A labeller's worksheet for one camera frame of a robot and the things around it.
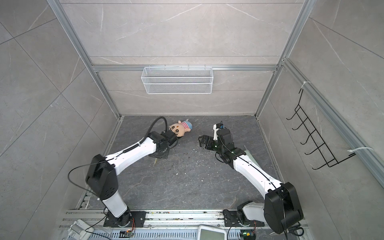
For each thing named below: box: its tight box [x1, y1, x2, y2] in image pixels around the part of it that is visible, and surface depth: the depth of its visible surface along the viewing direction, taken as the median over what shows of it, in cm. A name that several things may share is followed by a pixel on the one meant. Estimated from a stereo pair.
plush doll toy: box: [168, 119, 193, 137], surface depth 106 cm
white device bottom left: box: [66, 219, 95, 240], surface depth 70 cm
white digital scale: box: [197, 225, 228, 240], surface depth 67 cm
